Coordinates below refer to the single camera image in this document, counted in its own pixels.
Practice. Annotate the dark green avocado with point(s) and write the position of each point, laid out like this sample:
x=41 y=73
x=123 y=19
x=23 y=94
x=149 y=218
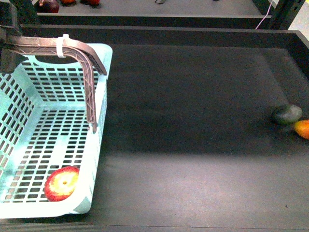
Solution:
x=286 y=114

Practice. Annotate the white zip tie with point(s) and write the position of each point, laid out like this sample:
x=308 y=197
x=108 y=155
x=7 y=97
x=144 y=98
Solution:
x=59 y=45

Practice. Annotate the orange fruit on shelf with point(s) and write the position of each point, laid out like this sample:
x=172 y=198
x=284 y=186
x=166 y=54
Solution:
x=68 y=1

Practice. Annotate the light blue plastic basket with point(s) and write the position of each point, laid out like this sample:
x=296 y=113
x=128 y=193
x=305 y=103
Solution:
x=44 y=127

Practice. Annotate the black metal rack post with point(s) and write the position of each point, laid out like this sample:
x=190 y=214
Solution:
x=284 y=14

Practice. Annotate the orange red mango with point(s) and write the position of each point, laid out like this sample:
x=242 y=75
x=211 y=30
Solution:
x=302 y=128

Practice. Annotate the black left rack post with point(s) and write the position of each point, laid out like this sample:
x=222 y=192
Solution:
x=26 y=12

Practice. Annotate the small red yellow apple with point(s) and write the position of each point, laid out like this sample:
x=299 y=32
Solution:
x=93 y=2

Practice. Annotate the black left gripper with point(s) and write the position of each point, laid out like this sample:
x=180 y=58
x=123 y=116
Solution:
x=9 y=27

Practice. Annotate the dark red fruit front left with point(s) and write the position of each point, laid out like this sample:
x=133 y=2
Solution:
x=48 y=6

